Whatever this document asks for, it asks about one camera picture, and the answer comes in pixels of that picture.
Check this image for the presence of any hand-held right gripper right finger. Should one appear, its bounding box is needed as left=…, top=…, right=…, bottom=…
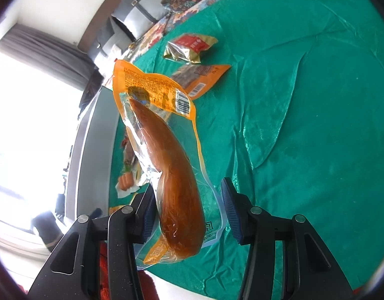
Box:
left=221, top=177, right=357, bottom=300

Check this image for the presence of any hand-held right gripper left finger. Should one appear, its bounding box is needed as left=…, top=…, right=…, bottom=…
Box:
left=28, top=190, right=157, bottom=300

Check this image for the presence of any orange sausage packet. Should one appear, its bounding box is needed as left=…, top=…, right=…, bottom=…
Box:
left=112, top=59, right=230, bottom=271

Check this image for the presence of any small sausage packet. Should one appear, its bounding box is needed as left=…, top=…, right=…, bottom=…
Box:
left=117, top=172, right=141, bottom=199

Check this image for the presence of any red cloth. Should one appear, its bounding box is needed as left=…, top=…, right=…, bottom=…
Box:
left=98, top=244, right=163, bottom=300

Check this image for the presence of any dark red snack packet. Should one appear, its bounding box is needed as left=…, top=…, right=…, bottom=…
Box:
left=121, top=125, right=139, bottom=173

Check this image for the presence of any white board panel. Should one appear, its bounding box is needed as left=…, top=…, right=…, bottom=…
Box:
left=65, top=86, right=124, bottom=223

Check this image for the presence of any green cloth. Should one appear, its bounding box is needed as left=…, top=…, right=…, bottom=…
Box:
left=109, top=0, right=384, bottom=300

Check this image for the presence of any orange flat snack packet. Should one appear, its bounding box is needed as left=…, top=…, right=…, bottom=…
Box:
left=171, top=64, right=232, bottom=101

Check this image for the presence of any red and gold snack packet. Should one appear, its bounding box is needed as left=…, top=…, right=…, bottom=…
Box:
left=163, top=34, right=219, bottom=64

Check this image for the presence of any grey curtain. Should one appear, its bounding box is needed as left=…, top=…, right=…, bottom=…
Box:
left=1, top=23, right=97, bottom=86

